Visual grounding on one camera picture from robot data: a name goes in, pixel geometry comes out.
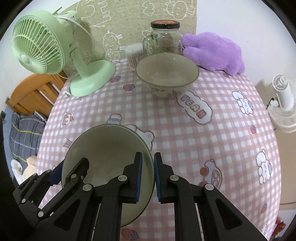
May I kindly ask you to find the glass mug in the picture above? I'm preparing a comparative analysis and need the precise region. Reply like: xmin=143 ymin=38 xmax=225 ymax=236
xmin=142 ymin=33 xmax=159 ymax=56

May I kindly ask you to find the cotton swab container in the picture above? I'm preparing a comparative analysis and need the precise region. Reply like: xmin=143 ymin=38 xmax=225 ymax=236
xmin=124 ymin=43 xmax=144 ymax=71

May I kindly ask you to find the pink checkered tablecloth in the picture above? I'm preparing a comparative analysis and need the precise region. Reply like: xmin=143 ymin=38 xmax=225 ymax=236
xmin=36 ymin=63 xmax=281 ymax=238

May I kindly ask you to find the pile of clothes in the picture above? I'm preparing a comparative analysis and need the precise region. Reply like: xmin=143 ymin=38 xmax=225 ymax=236
xmin=11 ymin=156 xmax=37 ymax=184

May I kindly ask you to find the glass jar black lid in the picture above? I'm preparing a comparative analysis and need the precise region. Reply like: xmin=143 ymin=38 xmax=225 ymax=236
xmin=151 ymin=20 xmax=182 ymax=54

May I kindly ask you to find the red gift bag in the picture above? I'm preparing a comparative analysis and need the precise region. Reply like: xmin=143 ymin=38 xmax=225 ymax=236
xmin=272 ymin=217 xmax=286 ymax=237

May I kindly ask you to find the grey plaid pillow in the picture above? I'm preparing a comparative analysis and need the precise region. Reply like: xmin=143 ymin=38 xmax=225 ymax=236
xmin=9 ymin=111 xmax=47 ymax=162

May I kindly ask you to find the purple plush toy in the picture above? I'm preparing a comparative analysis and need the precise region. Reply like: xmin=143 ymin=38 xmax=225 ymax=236
xmin=182 ymin=32 xmax=245 ymax=76

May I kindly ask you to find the white standing fan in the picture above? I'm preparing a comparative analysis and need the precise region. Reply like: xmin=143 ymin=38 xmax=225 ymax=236
xmin=267 ymin=75 xmax=296 ymax=133

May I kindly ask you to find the green patterned wall cloth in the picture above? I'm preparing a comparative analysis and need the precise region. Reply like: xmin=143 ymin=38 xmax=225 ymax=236
xmin=65 ymin=0 xmax=197 ymax=63

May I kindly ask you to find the green desk fan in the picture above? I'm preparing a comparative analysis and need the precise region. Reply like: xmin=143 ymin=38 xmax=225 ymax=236
xmin=12 ymin=9 xmax=116 ymax=97

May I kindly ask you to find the floral ceramic bowl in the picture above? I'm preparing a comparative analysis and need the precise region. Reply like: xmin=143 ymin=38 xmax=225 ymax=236
xmin=62 ymin=124 xmax=154 ymax=226
xmin=135 ymin=53 xmax=200 ymax=98

